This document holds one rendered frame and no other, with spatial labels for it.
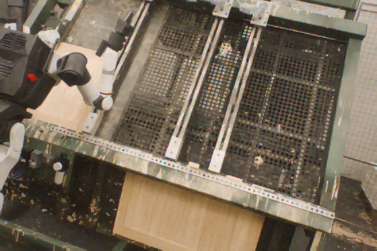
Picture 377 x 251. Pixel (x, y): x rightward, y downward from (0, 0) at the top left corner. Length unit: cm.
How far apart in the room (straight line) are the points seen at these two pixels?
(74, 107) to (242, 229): 127
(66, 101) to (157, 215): 92
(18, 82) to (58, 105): 63
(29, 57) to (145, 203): 115
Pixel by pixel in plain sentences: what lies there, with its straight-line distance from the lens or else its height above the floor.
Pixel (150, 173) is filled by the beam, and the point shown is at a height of 82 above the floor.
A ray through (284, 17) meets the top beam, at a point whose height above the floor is 187.
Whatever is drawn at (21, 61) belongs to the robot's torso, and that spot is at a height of 129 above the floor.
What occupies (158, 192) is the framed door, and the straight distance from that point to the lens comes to 226.
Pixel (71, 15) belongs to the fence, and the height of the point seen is 156.
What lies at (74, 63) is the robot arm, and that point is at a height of 133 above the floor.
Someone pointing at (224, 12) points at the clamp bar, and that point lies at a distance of 239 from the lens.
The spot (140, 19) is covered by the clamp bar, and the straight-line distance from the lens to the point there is 244.
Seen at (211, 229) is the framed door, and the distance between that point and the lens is 227.
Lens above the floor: 152
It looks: 10 degrees down
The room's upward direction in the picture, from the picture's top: 14 degrees clockwise
